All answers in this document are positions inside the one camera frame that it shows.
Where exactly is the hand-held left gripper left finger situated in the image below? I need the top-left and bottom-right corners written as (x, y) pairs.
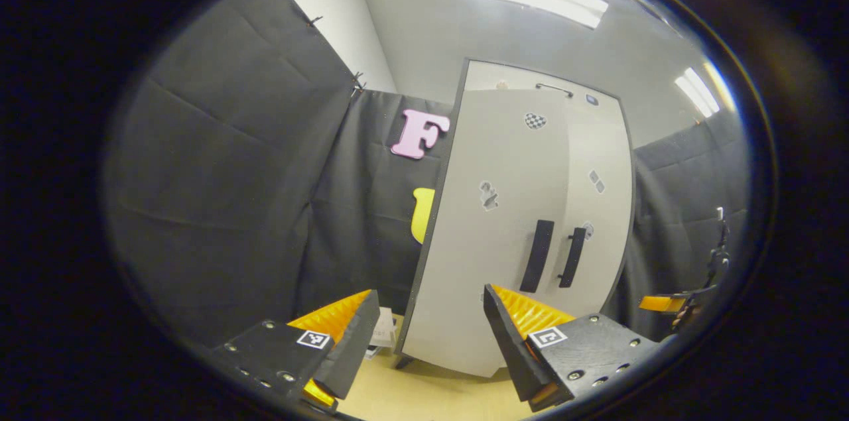
top-left (212, 289), bottom-right (381, 412)

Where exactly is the black door handle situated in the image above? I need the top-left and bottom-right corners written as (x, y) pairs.
top-left (558, 227), bottom-right (588, 289)
top-left (519, 219), bottom-right (555, 294)

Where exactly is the white shoe cabinet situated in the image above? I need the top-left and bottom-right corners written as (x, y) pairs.
top-left (395, 59), bottom-right (637, 379)

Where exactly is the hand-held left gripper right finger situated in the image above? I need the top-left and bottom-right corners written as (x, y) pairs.
top-left (482, 284), bottom-right (665, 412)

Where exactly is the white cabinet drawer front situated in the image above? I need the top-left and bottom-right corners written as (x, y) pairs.
top-left (464, 62), bottom-right (625, 111)

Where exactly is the wooden floor platform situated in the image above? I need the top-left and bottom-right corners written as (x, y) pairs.
top-left (337, 315), bottom-right (551, 421)

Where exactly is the small ceiling light panel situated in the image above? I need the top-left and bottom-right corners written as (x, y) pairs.
top-left (675, 68), bottom-right (721, 119)

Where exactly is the black backdrop cloth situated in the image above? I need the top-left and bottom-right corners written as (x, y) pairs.
top-left (101, 0), bottom-right (755, 350)

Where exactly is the white paper box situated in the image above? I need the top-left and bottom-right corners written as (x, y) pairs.
top-left (366, 307), bottom-right (399, 360)

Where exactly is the white cabinet door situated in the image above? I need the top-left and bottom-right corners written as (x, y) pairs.
top-left (562, 99), bottom-right (635, 317)
top-left (398, 90), bottom-right (572, 379)

